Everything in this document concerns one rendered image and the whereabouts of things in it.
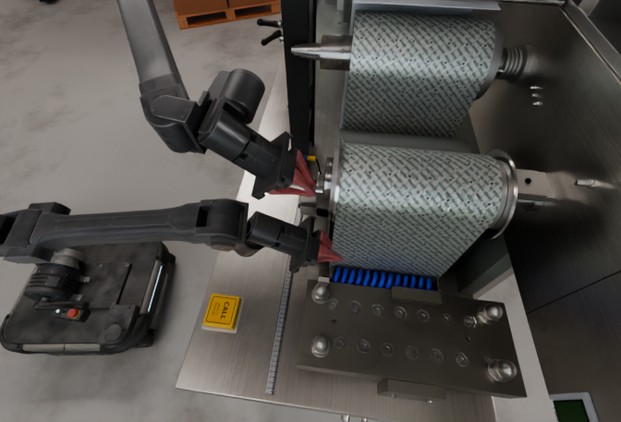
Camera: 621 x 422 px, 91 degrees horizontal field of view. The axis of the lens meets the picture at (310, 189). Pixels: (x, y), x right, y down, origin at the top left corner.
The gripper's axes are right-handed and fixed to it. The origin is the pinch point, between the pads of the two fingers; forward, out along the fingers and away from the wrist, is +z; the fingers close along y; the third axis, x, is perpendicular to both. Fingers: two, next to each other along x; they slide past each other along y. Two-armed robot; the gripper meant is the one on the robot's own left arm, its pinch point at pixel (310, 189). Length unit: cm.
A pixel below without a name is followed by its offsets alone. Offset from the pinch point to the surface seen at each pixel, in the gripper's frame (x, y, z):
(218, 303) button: -36.5, 13.3, 7.5
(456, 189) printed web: 19.8, 2.5, 10.8
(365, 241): 1.8, 5.2, 13.1
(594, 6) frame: 42.9, -19.1, 11.2
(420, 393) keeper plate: 0.7, 27.4, 30.0
